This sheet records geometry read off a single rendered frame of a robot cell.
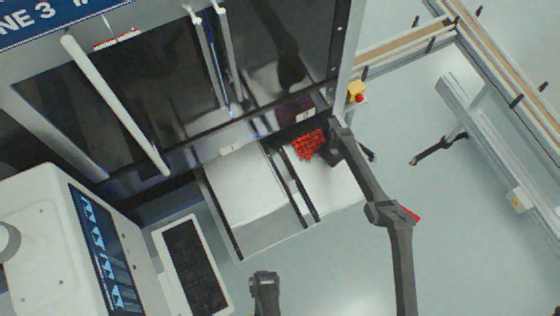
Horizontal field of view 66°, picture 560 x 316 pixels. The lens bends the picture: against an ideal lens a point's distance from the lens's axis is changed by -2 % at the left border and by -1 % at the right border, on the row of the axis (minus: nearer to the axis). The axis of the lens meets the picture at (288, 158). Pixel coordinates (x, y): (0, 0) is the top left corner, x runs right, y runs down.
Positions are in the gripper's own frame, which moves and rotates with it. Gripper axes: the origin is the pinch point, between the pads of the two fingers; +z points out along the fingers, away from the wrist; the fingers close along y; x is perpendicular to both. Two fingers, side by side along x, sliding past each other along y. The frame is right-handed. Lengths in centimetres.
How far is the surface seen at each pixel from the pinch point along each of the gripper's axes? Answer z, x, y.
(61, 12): -101, 54, 34
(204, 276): 11, 68, -1
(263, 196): 4.8, 29.8, 7.6
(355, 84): -10.7, -28.9, 16.1
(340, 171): 4.4, -2.0, -5.4
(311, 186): 4.6, 11.8, -2.3
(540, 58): 36, -148, -24
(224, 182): 4.9, 38.4, 23.1
